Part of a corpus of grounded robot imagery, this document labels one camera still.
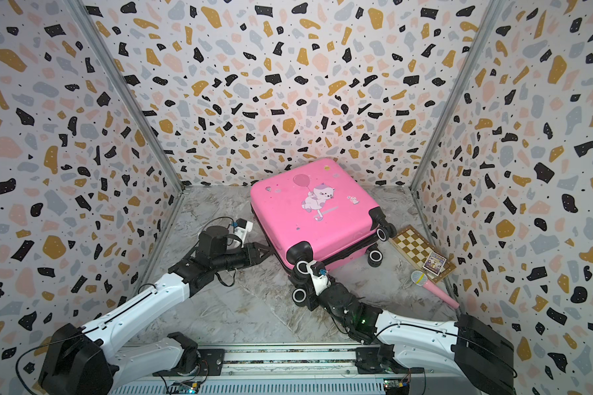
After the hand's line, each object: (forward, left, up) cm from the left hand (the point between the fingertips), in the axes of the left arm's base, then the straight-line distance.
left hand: (274, 251), depth 76 cm
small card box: (+2, -57, -15) cm, 59 cm away
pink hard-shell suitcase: (+14, -13, +2) cm, 19 cm away
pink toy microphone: (-2, -51, -16) cm, 53 cm away
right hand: (-7, -9, -5) cm, 12 cm away
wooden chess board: (+11, -54, -18) cm, 57 cm away
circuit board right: (-33, -36, -21) cm, 53 cm away
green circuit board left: (-32, +24, -20) cm, 45 cm away
